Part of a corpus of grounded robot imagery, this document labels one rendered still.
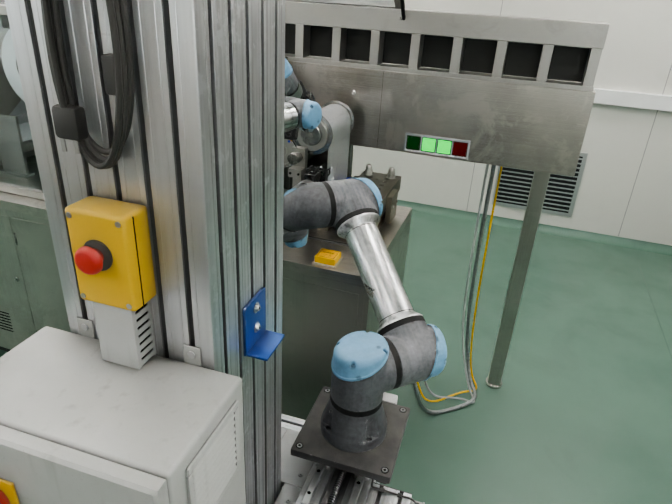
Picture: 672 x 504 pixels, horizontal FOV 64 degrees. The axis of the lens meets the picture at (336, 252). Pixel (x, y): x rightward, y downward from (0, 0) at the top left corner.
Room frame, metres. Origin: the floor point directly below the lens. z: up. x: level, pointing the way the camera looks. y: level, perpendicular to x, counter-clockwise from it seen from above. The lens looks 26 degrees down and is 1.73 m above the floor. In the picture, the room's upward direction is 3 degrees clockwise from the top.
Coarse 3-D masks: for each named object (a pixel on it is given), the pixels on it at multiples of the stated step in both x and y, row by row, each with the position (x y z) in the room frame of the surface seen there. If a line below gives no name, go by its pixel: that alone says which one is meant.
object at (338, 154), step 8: (336, 144) 1.93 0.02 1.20; (344, 144) 2.03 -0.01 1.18; (328, 152) 1.86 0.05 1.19; (336, 152) 1.94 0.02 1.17; (344, 152) 2.03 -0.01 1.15; (328, 160) 1.86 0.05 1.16; (336, 160) 1.94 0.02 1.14; (344, 160) 2.04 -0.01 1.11; (328, 168) 1.86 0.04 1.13; (336, 168) 1.95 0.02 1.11; (344, 168) 2.04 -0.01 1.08; (336, 176) 1.95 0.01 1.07; (344, 176) 2.05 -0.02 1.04
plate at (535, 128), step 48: (336, 96) 2.19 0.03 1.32; (384, 96) 2.13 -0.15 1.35; (432, 96) 2.08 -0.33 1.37; (480, 96) 2.02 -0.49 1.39; (528, 96) 1.97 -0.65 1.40; (576, 96) 1.93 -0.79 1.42; (384, 144) 2.13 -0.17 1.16; (480, 144) 2.01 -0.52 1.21; (528, 144) 1.96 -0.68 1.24; (576, 144) 1.92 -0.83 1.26
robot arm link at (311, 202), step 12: (300, 192) 1.24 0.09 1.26; (312, 192) 1.23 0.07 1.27; (324, 192) 1.23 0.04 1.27; (288, 204) 1.24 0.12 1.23; (300, 204) 1.22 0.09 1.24; (312, 204) 1.21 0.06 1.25; (324, 204) 1.22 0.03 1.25; (288, 216) 1.23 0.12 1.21; (300, 216) 1.21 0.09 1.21; (312, 216) 1.21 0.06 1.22; (324, 216) 1.21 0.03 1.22; (288, 228) 1.25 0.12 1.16; (300, 228) 1.24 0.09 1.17; (312, 228) 1.23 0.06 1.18
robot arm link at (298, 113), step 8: (288, 96) 1.53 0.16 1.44; (288, 104) 1.44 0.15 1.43; (296, 104) 1.46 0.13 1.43; (304, 104) 1.46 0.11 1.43; (312, 104) 1.46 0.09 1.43; (288, 112) 1.42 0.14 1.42; (296, 112) 1.44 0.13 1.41; (304, 112) 1.45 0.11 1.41; (312, 112) 1.46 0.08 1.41; (320, 112) 1.49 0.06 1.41; (288, 120) 1.41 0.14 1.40; (296, 120) 1.43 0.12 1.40; (304, 120) 1.45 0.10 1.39; (312, 120) 1.46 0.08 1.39; (320, 120) 1.49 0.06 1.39; (288, 128) 1.42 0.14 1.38; (296, 128) 1.47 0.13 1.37; (304, 128) 1.47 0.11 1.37; (312, 128) 1.47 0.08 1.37
